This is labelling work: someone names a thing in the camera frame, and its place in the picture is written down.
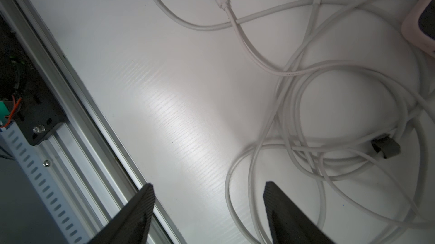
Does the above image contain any white perforated cable duct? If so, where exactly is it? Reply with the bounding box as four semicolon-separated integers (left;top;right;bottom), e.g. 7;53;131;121
1;125;90;244

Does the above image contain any long white charging cable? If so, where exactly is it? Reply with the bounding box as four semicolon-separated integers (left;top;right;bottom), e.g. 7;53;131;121
142;0;435;244

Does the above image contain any phone with pink case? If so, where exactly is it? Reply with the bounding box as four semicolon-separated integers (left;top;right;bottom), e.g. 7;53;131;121
401;0;435;58

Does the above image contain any aluminium front rail frame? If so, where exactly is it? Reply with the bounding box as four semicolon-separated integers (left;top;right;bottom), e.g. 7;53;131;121
1;0;184;244

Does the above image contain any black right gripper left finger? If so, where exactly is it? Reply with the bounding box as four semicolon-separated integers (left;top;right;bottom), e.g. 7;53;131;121
89;184;156;244

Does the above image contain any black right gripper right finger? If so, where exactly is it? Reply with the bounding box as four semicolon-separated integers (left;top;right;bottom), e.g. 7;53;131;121
263;181;333;244

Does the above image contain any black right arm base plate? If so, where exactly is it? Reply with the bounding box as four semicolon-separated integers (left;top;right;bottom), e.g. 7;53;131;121
1;17;68;146

